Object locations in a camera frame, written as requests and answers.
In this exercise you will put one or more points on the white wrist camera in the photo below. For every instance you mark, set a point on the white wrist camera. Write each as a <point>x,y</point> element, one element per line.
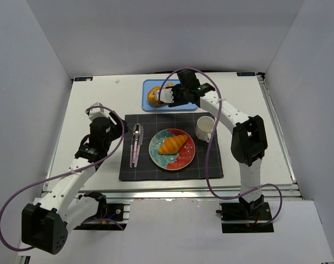
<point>95,111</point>
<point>164,96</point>

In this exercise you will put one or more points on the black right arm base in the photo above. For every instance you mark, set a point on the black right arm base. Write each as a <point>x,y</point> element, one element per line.
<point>242,217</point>

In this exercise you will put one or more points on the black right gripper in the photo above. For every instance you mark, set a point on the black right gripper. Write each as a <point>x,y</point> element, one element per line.
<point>175,95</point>

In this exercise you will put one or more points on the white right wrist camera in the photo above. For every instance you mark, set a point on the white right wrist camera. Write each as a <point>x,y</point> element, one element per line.
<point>164,96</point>

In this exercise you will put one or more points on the white ceramic mug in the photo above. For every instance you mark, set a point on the white ceramic mug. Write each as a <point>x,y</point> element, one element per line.
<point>204,128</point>

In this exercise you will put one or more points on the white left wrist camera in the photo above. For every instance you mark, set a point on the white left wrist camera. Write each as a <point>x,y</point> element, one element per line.
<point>95,111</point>

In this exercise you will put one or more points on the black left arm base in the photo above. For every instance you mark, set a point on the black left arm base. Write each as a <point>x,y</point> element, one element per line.
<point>109,215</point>

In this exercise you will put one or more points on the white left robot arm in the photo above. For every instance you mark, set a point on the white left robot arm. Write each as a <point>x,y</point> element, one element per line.
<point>47,224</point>

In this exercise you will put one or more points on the spoon with pink handle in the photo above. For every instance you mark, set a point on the spoon with pink handle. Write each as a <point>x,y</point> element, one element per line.
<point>136,143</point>

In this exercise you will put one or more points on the blue plastic tray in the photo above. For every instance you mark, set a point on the blue plastic tray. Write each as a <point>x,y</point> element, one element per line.
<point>147,107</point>

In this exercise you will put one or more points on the teal and red plate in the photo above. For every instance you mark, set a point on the teal and red plate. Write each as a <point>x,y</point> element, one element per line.
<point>176,161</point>

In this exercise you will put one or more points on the orange croissant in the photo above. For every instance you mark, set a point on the orange croissant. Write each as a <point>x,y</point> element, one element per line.
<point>172,145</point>

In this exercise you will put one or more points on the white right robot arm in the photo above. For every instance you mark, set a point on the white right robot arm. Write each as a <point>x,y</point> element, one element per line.
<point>248,141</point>

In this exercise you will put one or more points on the fork with pink handle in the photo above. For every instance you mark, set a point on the fork with pink handle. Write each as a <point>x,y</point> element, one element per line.
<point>132,146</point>

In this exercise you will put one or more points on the knife with pink handle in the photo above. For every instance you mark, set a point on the knife with pink handle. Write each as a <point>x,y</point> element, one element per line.
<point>139,142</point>

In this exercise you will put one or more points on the orange bagel bread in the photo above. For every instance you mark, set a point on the orange bagel bread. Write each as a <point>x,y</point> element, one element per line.
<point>151,97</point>

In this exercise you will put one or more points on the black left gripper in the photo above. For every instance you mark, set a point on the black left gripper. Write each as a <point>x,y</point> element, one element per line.
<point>118,124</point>

